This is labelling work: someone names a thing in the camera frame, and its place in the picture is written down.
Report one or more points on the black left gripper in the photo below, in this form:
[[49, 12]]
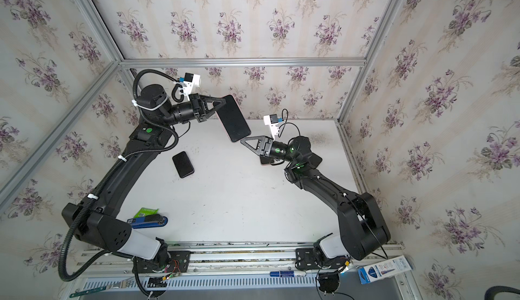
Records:
[[198, 111]]

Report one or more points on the green card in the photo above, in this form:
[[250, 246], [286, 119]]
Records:
[[143, 212]]

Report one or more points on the black phone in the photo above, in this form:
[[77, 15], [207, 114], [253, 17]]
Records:
[[233, 120], [183, 164], [314, 161]]

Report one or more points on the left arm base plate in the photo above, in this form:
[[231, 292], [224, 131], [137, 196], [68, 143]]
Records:
[[173, 262]]

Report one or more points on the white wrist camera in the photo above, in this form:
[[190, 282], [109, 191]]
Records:
[[185, 87], [274, 123]]

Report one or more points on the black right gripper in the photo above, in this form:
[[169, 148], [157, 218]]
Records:
[[266, 147]]

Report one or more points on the blue marker pen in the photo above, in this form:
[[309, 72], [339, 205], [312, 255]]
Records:
[[287, 274]]

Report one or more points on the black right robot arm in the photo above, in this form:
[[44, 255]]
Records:
[[362, 228]]

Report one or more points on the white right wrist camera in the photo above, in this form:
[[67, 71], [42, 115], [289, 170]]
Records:
[[274, 123]]

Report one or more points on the green ruler strip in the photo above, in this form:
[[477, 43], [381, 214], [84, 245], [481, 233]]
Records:
[[118, 285]]

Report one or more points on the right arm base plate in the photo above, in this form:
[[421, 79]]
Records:
[[312, 259]]

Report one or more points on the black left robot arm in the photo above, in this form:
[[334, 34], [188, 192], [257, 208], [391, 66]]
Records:
[[94, 220]]

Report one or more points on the blue white box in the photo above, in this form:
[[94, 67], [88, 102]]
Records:
[[382, 270]]

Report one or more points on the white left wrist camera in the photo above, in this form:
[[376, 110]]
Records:
[[185, 87]]

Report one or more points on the blue stapler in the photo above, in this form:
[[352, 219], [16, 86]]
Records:
[[151, 221]]

